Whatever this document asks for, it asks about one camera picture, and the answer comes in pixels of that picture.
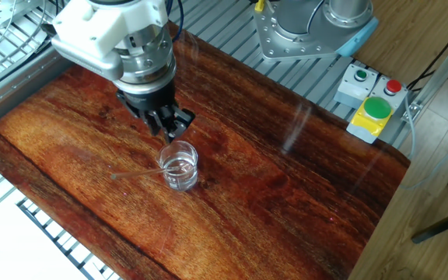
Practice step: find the grey aluminium rail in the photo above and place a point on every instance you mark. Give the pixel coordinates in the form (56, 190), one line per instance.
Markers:
(6, 97)

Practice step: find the black chair base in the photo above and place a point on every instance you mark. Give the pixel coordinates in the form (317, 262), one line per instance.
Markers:
(442, 225)

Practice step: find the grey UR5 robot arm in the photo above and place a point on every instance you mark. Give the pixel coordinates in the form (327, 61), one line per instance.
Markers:
(150, 66)

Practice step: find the yellow plastic clip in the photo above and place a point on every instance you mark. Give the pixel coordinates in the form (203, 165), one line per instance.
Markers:
(259, 4)

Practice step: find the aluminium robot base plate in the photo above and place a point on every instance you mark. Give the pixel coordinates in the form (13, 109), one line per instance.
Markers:
(270, 39)

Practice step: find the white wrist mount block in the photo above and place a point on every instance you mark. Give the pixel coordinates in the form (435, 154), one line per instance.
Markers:
(92, 23)

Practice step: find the clear glass beaker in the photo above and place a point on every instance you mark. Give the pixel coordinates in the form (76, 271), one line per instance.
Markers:
(179, 175)

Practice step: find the grey box red button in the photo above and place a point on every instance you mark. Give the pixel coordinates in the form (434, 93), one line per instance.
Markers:
(393, 86)

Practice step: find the glass stirring rod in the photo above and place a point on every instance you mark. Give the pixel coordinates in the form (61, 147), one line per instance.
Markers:
(138, 173)

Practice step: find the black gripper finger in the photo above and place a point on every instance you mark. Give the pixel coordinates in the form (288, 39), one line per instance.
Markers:
(179, 120)
(157, 122)

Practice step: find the yellow box big green button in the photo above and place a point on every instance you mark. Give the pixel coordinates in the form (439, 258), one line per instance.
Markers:
(377, 107)

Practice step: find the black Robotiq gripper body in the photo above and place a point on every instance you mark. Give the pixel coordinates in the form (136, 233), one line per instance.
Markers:
(150, 97)

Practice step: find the grey box small green button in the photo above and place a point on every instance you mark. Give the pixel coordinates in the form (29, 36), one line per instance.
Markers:
(350, 89)

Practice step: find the wood grain table mat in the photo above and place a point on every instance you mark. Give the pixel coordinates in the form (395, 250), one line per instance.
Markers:
(247, 194)

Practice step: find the aluminium frame beam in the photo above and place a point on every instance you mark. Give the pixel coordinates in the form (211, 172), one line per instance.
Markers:
(442, 74)

